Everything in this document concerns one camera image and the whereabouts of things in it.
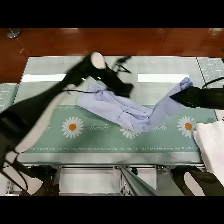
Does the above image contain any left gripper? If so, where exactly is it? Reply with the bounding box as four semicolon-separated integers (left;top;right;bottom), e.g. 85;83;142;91
99;69;135;99

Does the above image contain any light blue shirt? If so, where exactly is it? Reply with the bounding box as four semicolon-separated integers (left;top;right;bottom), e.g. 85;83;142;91
77;76;195;133

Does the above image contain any silver frame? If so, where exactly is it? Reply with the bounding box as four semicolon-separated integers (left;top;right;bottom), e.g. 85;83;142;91
0;161;224;197

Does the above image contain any black cable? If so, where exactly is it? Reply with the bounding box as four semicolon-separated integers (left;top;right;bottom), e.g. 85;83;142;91
201;76;224;90
0;159;30;192

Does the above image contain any white garment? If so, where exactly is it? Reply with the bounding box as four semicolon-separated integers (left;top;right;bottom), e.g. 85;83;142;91
192;120;224;188

